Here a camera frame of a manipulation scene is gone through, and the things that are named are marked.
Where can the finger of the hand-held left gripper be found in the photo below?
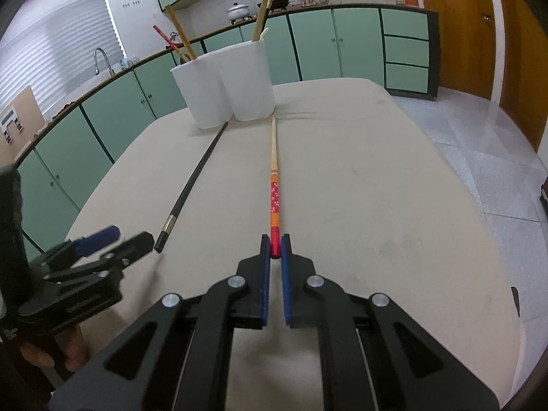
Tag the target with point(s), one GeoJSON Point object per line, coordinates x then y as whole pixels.
{"type": "Point", "coordinates": [100, 237]}
{"type": "Point", "coordinates": [137, 244]}

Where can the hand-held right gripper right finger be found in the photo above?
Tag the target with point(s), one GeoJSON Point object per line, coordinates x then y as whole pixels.
{"type": "Point", "coordinates": [286, 291]}

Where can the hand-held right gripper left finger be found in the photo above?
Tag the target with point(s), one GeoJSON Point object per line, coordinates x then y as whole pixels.
{"type": "Point", "coordinates": [265, 291]}

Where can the black chopstick with metal band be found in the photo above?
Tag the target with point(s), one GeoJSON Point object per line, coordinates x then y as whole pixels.
{"type": "Point", "coordinates": [270, 0]}
{"type": "Point", "coordinates": [195, 182]}

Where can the red patterned chopstick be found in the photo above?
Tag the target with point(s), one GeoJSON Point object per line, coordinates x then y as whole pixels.
{"type": "Point", "coordinates": [165, 38]}
{"type": "Point", "coordinates": [275, 197]}

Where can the white plastic utensil container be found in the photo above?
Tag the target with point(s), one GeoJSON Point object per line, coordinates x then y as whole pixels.
{"type": "Point", "coordinates": [201, 94]}
{"type": "Point", "coordinates": [250, 81]}

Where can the plain wooden chopstick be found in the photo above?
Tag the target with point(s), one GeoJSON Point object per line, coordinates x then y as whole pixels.
{"type": "Point", "coordinates": [263, 8]}
{"type": "Point", "coordinates": [180, 34]}

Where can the person's left hand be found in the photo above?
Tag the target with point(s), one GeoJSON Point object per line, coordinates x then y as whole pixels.
{"type": "Point", "coordinates": [68, 349]}

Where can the cardboard box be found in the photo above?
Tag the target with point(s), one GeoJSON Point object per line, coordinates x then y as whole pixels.
{"type": "Point", "coordinates": [19, 120]}

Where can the metal faucet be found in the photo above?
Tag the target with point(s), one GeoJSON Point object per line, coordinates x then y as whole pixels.
{"type": "Point", "coordinates": [105, 60]}

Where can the white window blinds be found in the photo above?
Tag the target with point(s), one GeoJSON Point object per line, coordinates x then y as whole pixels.
{"type": "Point", "coordinates": [51, 47]}

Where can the metal kettle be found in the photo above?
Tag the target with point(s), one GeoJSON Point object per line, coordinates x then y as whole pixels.
{"type": "Point", "coordinates": [174, 37]}

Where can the green lower kitchen cabinets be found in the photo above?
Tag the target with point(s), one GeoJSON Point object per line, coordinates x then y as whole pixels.
{"type": "Point", "coordinates": [317, 47]}

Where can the white lidded pot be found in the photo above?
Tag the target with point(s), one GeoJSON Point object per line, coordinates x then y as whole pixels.
{"type": "Point", "coordinates": [238, 13]}

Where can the black wok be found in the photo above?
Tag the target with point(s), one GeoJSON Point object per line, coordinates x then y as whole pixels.
{"type": "Point", "coordinates": [278, 3]}

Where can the brown wooden door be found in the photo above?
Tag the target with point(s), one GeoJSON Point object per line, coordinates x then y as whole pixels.
{"type": "Point", "coordinates": [458, 30]}
{"type": "Point", "coordinates": [526, 64]}

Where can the wall hooks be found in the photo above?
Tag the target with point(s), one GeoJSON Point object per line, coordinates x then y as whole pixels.
{"type": "Point", "coordinates": [131, 4]}

